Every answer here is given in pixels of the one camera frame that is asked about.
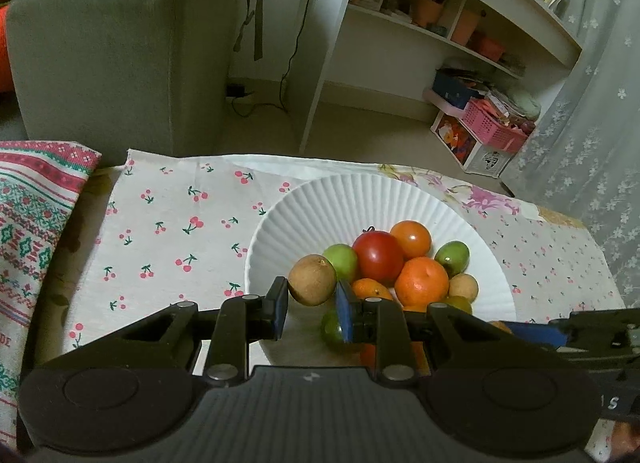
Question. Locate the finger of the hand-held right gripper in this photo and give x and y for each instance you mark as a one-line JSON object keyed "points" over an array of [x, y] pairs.
{"points": [[605, 345], [535, 334]]}

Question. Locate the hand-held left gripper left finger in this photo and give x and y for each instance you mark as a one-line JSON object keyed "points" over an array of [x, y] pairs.
{"points": [[276, 313]]}

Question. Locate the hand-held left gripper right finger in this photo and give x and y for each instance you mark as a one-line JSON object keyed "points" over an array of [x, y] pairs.
{"points": [[346, 315]]}

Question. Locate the orange tangerine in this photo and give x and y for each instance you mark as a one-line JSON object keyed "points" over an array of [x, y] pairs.
{"points": [[421, 282], [372, 290]]}

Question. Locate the orange tomato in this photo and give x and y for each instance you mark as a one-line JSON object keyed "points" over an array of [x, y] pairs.
{"points": [[367, 354], [411, 238]]}

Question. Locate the red tomato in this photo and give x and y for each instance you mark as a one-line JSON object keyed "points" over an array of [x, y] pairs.
{"points": [[377, 255]]}

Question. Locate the olive green tomato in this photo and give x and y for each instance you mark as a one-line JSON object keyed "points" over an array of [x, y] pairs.
{"points": [[457, 304]]}

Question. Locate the white ribbed plate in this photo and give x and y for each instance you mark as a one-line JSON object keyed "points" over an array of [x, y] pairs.
{"points": [[300, 223]]}

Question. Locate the cherry print tablecloth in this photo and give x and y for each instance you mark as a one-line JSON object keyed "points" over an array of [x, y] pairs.
{"points": [[175, 243]]}

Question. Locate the pink floral cloth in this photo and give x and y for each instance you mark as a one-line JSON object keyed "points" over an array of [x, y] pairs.
{"points": [[480, 198]]}

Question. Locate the white lace curtain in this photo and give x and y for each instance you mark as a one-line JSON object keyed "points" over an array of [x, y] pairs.
{"points": [[590, 143]]}

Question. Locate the white picture storage box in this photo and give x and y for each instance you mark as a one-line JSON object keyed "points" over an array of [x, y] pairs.
{"points": [[452, 138]]}

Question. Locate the pink plastic basket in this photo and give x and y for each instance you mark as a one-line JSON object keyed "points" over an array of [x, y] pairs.
{"points": [[492, 128]]}

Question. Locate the black power adapter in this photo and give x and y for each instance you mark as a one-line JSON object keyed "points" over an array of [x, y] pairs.
{"points": [[236, 91]]}

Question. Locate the white bookshelf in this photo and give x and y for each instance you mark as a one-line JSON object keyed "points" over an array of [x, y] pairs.
{"points": [[325, 68]]}

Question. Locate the blue storage box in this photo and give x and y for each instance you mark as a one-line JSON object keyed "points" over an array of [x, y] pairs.
{"points": [[450, 88]]}

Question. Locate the striped patterned pillow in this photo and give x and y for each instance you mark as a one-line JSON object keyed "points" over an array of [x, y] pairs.
{"points": [[30, 223]]}

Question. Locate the terracotta pot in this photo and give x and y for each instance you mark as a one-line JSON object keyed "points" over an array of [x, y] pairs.
{"points": [[465, 25], [489, 45], [428, 12]]}

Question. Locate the grey sofa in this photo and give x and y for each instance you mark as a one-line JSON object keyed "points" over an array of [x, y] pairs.
{"points": [[125, 58]]}

